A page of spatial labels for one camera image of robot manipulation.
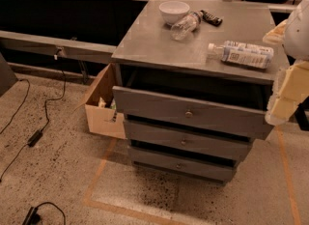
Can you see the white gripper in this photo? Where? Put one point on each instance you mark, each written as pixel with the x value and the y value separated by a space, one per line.
pixel 298 37

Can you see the grey top drawer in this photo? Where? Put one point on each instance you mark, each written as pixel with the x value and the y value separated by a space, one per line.
pixel 192 112

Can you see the grey drawer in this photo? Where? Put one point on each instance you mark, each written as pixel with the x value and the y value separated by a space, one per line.
pixel 180 164
pixel 187 141
pixel 192 112

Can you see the grey drawer cabinet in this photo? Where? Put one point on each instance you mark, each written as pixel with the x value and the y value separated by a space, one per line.
pixel 229 92

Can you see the grey middle drawer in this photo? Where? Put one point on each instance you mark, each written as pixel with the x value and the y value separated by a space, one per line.
pixel 187 141

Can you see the grey bottom drawer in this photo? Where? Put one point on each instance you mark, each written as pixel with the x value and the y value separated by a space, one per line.
pixel 180 164

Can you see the open cardboard box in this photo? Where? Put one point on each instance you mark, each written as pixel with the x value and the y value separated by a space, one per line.
pixel 100 106

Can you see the labelled plastic water bottle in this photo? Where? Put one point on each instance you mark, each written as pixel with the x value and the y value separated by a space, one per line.
pixel 242 54

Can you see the black remote control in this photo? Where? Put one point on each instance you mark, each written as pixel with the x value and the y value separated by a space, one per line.
pixel 211 19

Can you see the clear empty plastic bottle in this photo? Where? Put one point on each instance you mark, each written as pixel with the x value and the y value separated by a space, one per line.
pixel 186 25

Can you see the white ceramic bowl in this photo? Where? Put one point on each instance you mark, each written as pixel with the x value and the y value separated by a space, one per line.
pixel 173 11

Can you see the black power adapter with cable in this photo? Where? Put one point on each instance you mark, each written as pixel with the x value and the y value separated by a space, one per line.
pixel 37 135

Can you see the black plug with cable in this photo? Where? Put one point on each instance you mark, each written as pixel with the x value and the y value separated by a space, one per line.
pixel 33 218

